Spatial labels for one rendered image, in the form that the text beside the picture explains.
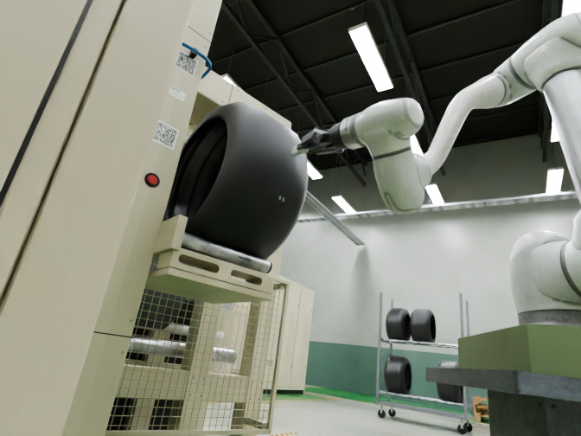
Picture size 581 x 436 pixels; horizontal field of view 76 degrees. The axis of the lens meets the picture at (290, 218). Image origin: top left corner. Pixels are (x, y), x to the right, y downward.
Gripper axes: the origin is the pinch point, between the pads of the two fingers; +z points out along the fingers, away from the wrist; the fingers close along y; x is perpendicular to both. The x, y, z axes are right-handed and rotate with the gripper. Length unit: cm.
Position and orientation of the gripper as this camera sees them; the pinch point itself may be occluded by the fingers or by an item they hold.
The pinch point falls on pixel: (300, 149)
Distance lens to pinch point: 120.3
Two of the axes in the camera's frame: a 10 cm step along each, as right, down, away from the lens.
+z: -6.4, 0.6, 7.6
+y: -7.4, -3.3, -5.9
